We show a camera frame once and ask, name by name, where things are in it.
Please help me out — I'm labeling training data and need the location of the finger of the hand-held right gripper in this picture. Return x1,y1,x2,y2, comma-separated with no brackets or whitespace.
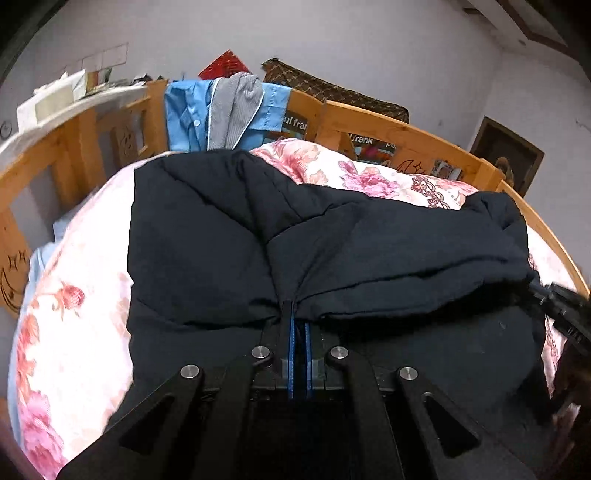
529,277,591,344

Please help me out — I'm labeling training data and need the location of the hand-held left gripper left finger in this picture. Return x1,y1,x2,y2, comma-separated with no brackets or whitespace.
55,299,297,480

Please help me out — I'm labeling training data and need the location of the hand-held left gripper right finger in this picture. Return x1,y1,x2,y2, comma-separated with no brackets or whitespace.
304,320,539,480

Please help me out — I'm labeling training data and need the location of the black padded jacket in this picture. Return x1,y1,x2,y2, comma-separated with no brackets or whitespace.
108,150,548,430

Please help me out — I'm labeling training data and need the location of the dark framed picture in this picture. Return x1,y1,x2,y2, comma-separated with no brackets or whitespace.
470,116,546,198

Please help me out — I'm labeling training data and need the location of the pink floral blanket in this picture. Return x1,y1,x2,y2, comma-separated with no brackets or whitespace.
7,137,578,480

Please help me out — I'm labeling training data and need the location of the grey knitted garment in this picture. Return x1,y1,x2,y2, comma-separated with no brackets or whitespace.
208,74,264,151

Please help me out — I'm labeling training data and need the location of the blue shirt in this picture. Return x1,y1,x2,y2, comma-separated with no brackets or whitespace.
165,79,293,153

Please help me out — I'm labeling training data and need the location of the brown patterned cloth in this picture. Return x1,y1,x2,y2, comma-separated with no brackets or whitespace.
261,58,410,124

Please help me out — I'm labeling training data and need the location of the pile of small shelf things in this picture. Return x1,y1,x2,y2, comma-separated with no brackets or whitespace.
87,69,149,95

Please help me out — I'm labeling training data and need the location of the white ledge board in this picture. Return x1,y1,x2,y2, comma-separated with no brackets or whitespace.
0,85,151,162

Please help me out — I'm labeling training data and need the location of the white cardboard box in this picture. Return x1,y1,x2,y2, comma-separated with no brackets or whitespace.
16,69,88,130

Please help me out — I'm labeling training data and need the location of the wooden bed frame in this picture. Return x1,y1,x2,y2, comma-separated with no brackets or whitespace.
0,78,591,319

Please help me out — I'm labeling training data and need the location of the red paper wall decoration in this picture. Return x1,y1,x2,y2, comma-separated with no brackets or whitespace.
198,52,252,80

